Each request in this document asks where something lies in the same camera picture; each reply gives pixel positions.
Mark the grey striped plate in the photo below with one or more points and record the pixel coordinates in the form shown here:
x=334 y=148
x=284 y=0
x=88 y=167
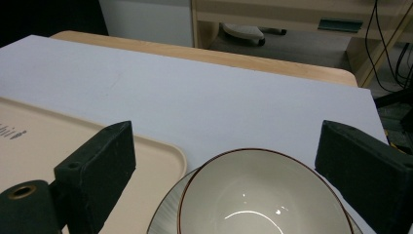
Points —
x=164 y=214

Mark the white office chair base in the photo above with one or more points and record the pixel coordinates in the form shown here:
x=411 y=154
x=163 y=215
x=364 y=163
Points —
x=245 y=31

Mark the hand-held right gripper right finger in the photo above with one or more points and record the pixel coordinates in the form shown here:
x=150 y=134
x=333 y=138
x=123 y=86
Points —
x=363 y=169

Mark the cream bowl with brown rim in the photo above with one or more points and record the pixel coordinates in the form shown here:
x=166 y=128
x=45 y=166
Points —
x=259 y=195

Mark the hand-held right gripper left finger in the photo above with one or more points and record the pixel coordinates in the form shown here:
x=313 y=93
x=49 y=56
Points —
x=97 y=169

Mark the beige plastic tray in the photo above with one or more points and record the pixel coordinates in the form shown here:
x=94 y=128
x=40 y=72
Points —
x=39 y=146

